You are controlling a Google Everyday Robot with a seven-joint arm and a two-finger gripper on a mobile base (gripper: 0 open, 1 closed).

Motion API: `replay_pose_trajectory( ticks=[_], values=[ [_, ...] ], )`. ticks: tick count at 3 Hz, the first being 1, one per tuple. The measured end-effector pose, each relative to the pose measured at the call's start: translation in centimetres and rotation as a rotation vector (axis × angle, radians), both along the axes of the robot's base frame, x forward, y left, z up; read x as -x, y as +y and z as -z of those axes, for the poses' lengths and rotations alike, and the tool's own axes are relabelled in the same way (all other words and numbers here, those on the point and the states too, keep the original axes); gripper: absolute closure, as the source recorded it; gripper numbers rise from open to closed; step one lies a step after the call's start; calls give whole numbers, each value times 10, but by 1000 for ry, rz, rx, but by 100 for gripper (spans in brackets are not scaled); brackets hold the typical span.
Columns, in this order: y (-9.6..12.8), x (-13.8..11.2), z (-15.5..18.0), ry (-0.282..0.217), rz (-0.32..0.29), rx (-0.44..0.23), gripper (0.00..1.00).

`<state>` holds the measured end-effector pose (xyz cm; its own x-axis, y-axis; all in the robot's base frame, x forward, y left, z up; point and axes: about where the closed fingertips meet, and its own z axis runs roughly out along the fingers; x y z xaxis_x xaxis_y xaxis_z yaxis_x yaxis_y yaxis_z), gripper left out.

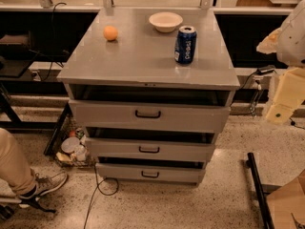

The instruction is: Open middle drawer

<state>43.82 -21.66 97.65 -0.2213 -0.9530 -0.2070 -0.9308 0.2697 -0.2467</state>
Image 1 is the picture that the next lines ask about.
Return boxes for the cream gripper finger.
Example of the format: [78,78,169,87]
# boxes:
[265,67,305,124]
[256,28,281,54]

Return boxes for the grey drawer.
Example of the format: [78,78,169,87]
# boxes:
[69,100,230,133]
[86,137,215,162]
[95,163,205,185]

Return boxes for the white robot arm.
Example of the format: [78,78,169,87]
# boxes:
[256,0,305,124]

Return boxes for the grey drawer cabinet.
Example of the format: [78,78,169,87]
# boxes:
[56,7,241,187]

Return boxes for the grey bottom drawer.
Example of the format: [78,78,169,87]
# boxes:
[95,163,205,185]

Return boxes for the grey top drawer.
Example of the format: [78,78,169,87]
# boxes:
[69,100,230,133]

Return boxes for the black power adapter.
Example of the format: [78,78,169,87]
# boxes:
[256,65,275,75]

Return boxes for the blue pepsi can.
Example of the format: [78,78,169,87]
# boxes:
[174,26,197,65]

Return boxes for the white bowl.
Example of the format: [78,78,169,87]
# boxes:
[149,12,183,33]

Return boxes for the wooden board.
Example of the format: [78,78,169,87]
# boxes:
[267,170,305,229]

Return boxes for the black metal stand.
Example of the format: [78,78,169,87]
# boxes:
[246,153,275,229]

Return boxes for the orange fruit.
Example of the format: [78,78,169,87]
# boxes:
[103,26,118,41]

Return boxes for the grey sneaker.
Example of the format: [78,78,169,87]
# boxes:
[18,172,69,199]

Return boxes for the person leg khaki trousers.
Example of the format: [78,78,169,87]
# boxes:
[0,129,36,198]

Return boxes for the black floor cable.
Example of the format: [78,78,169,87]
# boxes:
[83,165,120,229]

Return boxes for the black table leg frame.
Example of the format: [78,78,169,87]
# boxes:
[44,104,71,156]

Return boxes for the wire basket with items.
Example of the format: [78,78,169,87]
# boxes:
[54,128,94,168]

